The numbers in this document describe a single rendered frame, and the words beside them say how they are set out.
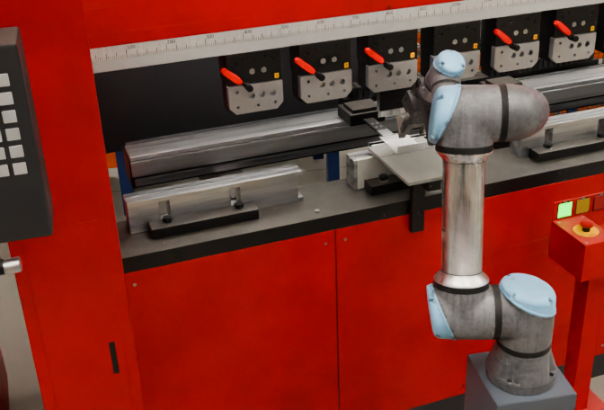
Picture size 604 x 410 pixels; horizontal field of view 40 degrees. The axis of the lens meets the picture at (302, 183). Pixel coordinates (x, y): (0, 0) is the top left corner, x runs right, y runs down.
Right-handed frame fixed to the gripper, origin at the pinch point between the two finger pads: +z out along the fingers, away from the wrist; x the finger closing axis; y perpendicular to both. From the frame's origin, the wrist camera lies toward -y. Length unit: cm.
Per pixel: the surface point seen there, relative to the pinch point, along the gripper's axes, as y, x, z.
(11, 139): -18, 104, -66
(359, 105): 23.6, 2.5, 21.7
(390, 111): 10.2, 2.2, 2.7
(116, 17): 32, 77, -29
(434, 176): -16.7, 2.0, -7.7
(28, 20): 20, 98, -47
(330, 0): 30.1, 21.7, -26.9
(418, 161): -8.5, 1.4, -0.8
